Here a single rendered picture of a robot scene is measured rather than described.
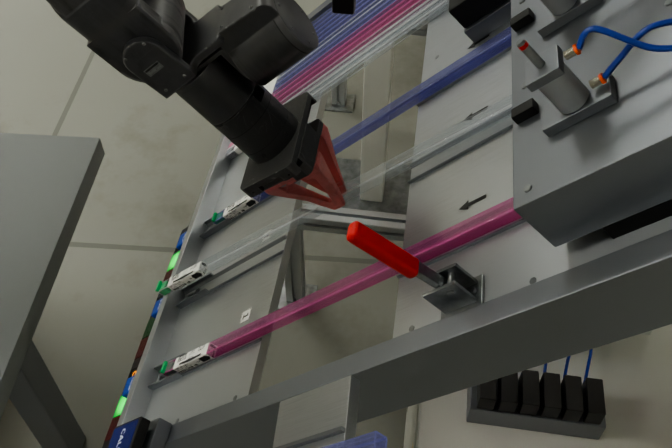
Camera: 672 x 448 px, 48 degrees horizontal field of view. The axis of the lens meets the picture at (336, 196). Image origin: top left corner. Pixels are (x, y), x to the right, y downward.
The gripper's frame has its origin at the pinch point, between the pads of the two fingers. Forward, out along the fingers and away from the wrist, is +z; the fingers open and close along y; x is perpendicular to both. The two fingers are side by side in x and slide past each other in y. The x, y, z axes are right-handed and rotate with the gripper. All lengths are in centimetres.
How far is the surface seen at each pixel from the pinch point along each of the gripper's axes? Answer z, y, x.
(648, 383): 50, 2, -11
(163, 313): 2.7, -3.1, 28.6
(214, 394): 3.2, -16.6, 15.5
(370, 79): 38, 83, 35
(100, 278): 31, 50, 109
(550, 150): -6.9, -14.1, -26.2
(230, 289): 3.6, -2.8, 18.1
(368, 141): 53, 83, 47
